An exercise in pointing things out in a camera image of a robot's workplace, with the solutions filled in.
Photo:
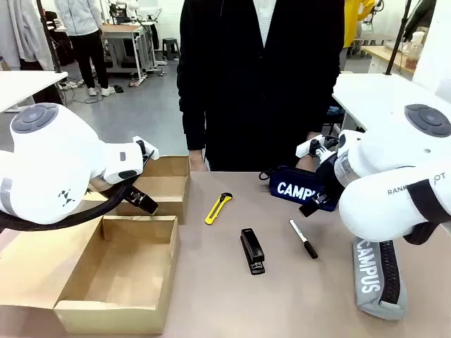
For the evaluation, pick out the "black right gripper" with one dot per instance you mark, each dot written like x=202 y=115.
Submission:
x=329 y=176

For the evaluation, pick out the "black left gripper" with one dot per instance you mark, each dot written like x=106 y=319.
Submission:
x=142 y=201

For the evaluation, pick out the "black white marker pen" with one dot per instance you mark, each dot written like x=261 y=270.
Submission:
x=303 y=237

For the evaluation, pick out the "navy Campus pencil case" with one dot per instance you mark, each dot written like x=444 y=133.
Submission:
x=290 y=186

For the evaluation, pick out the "black stapler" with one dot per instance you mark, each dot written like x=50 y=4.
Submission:
x=253 y=251

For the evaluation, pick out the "yellow utility knife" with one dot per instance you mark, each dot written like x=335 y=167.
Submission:
x=218 y=207

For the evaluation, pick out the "grey Campus pencil case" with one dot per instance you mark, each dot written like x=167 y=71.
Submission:
x=368 y=281

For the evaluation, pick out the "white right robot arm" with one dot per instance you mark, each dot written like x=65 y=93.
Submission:
x=387 y=176

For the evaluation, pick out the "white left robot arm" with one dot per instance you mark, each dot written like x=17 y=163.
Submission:
x=53 y=165

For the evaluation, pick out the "small cardboard box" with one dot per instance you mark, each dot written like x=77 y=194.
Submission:
x=165 y=190

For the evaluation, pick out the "large cardboard box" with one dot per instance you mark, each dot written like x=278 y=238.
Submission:
x=112 y=274

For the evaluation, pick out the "person's left hand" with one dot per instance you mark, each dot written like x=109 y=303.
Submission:
x=306 y=162

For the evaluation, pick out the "person's right hand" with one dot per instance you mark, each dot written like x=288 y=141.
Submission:
x=197 y=160

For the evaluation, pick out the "blue cloth item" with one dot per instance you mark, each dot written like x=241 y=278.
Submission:
x=336 y=111

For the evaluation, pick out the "person in black coat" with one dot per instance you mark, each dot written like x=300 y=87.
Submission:
x=260 y=88

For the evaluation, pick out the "black plastic stool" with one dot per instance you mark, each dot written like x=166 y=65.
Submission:
x=170 y=47

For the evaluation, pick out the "white side table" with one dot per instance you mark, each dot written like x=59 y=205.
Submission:
x=24 y=86

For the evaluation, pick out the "wooden top workbench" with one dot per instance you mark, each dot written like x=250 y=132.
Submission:
x=123 y=33

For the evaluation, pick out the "person in white jacket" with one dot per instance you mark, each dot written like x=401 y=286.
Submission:
x=84 y=42

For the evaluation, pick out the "light wood table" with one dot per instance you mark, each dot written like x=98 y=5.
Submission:
x=384 y=54

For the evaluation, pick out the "black tripod pole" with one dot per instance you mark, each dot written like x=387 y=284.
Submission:
x=49 y=38

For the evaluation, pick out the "clear plastic jar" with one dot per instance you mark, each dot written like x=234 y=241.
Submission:
x=414 y=53

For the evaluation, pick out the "thin black stand pole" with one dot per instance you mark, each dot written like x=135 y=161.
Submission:
x=396 y=38

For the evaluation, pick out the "person in yellow jacket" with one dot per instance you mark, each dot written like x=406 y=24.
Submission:
x=356 y=21

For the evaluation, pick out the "person in grey hoodie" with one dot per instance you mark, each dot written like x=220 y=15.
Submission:
x=24 y=31

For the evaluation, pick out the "hanging black jacket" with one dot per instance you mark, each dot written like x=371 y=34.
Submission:
x=419 y=17

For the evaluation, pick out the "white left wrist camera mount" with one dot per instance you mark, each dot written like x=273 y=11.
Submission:
x=149 y=149

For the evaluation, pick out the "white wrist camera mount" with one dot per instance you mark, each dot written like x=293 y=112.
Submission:
x=306 y=146
x=149 y=149

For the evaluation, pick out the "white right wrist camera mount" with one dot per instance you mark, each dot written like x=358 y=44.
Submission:
x=306 y=146

